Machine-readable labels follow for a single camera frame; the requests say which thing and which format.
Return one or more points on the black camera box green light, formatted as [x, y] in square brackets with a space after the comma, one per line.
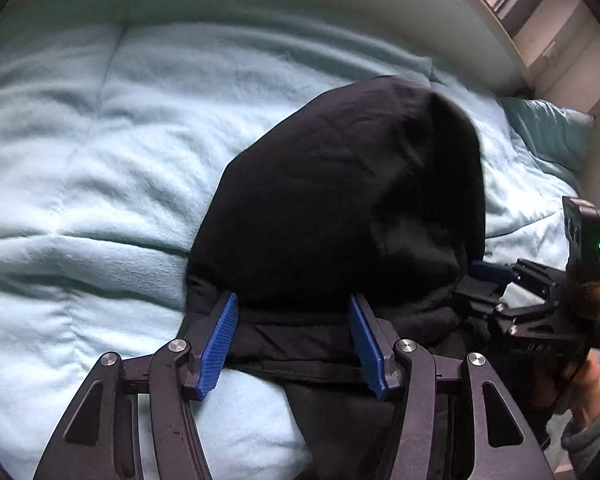
[582, 229]

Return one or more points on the person's right hand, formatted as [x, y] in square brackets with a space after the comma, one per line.
[582, 398]

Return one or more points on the black jacket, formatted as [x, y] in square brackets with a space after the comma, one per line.
[374, 189]

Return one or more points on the light teal bed comforter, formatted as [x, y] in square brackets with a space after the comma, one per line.
[117, 118]

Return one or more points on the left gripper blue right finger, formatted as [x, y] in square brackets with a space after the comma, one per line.
[374, 339]

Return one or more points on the grey sleeve right forearm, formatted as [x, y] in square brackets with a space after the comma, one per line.
[582, 445]

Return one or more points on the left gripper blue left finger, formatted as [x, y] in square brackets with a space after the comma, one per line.
[209, 338]

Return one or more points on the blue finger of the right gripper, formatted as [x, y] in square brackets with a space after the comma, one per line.
[494, 273]

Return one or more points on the teal pillow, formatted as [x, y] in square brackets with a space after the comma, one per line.
[556, 136]

